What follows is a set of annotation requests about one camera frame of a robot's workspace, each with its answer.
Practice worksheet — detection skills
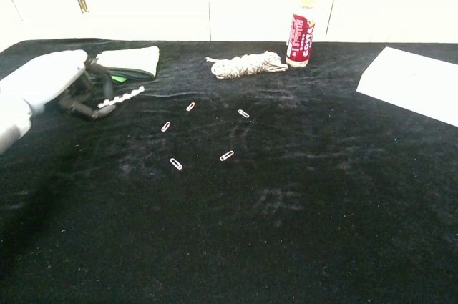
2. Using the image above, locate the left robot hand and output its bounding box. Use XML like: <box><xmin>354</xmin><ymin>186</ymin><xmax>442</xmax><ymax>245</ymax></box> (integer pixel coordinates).
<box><xmin>0</xmin><ymin>49</ymin><xmax>117</xmax><ymax>121</ymax></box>

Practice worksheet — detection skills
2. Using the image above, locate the white bead chain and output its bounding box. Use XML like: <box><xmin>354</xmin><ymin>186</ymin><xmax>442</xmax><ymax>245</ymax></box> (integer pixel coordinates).
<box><xmin>97</xmin><ymin>85</ymin><xmax>146</xmax><ymax>109</ymax></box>

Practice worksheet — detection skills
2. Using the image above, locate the black velvet tablecloth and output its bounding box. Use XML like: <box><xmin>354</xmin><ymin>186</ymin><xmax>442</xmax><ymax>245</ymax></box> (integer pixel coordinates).
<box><xmin>0</xmin><ymin>38</ymin><xmax>458</xmax><ymax>304</ymax></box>

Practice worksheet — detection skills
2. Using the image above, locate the red label drink bottle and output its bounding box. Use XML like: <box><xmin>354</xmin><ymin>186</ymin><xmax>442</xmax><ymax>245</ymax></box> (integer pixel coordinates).
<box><xmin>286</xmin><ymin>0</ymin><xmax>317</xmax><ymax>69</ymax></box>

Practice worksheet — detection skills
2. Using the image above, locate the white cardboard box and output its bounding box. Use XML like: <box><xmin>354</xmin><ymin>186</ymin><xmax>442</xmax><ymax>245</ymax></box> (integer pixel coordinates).
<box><xmin>356</xmin><ymin>46</ymin><xmax>458</xmax><ymax>128</ymax></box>

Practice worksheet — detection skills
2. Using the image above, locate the green notebook with black strap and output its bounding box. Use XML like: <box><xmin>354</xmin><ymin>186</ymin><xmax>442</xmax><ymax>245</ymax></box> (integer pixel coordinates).
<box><xmin>93</xmin><ymin>45</ymin><xmax>161</xmax><ymax>84</ymax></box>

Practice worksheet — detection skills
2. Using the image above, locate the bundled beige rope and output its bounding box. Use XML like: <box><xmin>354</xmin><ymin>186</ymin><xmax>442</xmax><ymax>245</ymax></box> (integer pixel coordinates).
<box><xmin>205</xmin><ymin>50</ymin><xmax>289</xmax><ymax>80</ymax></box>

